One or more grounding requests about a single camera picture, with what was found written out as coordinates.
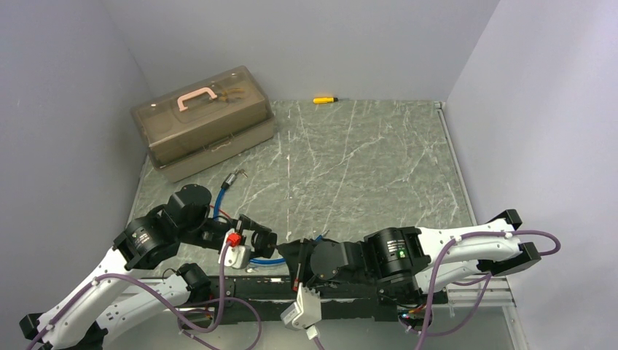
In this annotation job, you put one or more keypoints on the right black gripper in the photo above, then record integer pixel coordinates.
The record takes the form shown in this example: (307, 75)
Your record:
(296, 253)

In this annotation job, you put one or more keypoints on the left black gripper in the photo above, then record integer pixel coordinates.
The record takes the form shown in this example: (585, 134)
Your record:
(243, 222)

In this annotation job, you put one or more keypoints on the black padlock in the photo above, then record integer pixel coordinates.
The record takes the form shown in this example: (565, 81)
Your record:
(264, 244)

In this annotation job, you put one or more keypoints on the blue cable lock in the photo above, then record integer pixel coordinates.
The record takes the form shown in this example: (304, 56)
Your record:
(226, 184)

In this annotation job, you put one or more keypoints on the silver key bunch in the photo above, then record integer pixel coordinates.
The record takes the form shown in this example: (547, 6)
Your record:
(241, 172)

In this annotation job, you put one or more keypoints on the red cable lock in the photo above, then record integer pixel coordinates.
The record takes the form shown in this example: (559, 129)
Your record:
(219, 214)

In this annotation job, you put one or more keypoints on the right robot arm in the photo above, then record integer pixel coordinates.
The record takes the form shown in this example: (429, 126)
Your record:
(406, 263)

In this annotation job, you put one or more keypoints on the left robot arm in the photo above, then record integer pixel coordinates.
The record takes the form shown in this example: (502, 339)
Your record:
(113, 298)

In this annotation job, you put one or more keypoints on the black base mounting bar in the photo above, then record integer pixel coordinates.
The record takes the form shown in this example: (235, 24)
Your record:
(237, 310)

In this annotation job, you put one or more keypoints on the brown translucent tool box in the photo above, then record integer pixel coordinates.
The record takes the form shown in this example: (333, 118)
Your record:
(198, 126)

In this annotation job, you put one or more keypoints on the yellow handled screwdriver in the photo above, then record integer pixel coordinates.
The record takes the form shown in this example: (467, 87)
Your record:
(325, 100)

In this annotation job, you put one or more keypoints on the aluminium frame rail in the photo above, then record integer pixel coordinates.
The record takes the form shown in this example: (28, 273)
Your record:
(270, 295)

